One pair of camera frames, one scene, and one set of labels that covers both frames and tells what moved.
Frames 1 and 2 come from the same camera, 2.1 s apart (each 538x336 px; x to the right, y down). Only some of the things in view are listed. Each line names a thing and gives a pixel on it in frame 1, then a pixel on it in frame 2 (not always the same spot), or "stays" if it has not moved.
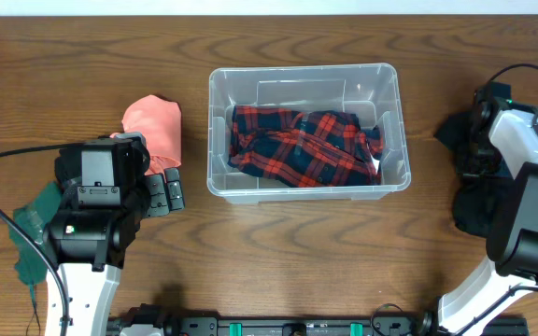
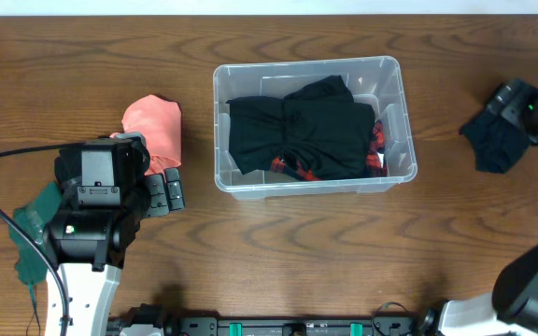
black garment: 474,195 to 318,127
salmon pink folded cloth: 159,120 stays
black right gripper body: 476,158 to 524,108
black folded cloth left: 67,166 stays
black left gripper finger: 158,200 stays
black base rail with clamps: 389,322 stays
